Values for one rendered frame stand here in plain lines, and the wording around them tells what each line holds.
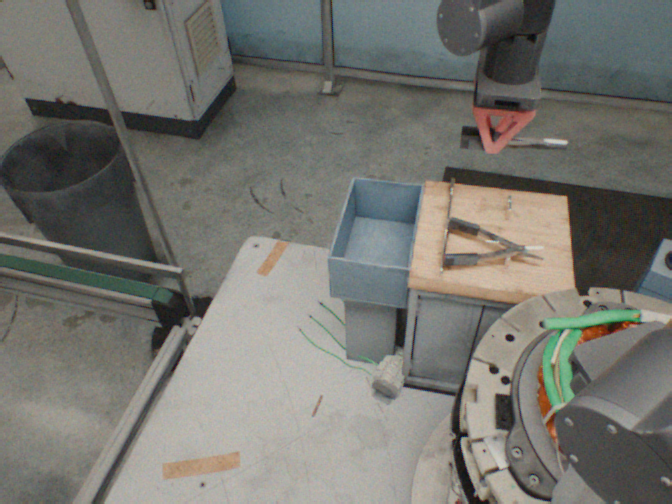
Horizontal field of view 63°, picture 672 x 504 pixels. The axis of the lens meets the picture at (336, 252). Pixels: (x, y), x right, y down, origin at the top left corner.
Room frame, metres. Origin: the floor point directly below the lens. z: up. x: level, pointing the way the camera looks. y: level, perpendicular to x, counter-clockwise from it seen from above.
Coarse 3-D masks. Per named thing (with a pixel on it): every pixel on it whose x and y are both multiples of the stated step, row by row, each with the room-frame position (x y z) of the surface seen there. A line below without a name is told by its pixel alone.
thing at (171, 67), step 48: (48, 0) 2.43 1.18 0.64; (96, 0) 2.35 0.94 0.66; (144, 0) 2.25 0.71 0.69; (192, 0) 2.47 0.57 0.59; (0, 48) 2.55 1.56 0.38; (48, 48) 2.46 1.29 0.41; (96, 48) 2.38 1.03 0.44; (144, 48) 2.30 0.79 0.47; (192, 48) 2.36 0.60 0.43; (48, 96) 2.50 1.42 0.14; (96, 96) 2.41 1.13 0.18; (144, 96) 2.33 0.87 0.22; (192, 96) 2.28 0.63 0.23
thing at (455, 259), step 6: (474, 252) 0.44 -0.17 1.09; (444, 258) 0.44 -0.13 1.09; (450, 258) 0.44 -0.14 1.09; (456, 258) 0.44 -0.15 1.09; (462, 258) 0.44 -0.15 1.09; (468, 258) 0.44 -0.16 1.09; (474, 258) 0.44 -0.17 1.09; (444, 264) 0.44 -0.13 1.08; (450, 264) 0.44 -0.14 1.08; (456, 264) 0.44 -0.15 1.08; (462, 264) 0.44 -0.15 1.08; (468, 264) 0.44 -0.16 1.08; (474, 264) 0.44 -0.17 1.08
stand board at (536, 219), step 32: (448, 192) 0.59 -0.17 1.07; (480, 192) 0.58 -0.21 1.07; (512, 192) 0.58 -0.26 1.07; (480, 224) 0.52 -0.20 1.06; (512, 224) 0.52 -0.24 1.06; (544, 224) 0.51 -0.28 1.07; (416, 256) 0.47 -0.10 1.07; (512, 256) 0.46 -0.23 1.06; (544, 256) 0.46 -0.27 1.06; (416, 288) 0.43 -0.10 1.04; (448, 288) 0.42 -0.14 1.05; (480, 288) 0.41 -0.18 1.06; (512, 288) 0.41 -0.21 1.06; (544, 288) 0.40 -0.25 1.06
